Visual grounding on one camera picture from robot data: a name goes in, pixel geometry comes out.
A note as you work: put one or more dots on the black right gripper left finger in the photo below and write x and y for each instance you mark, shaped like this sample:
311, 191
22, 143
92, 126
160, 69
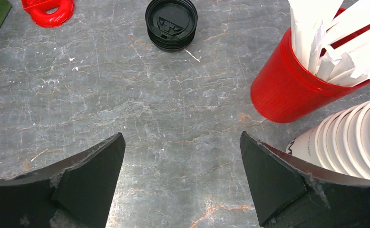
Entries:
75, 192

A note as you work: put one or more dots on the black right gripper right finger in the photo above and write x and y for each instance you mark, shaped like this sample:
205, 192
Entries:
288, 192

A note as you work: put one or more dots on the stack of white paper cups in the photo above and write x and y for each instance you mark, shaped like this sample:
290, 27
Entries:
340, 143

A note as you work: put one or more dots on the red plastic cup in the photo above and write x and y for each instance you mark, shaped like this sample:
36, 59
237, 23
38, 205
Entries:
285, 91

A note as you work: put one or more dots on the stack of black lids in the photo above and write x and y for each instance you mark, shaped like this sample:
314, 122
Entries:
171, 24

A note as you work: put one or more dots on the red plastic ring tool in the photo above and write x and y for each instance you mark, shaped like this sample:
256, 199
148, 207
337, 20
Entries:
49, 13

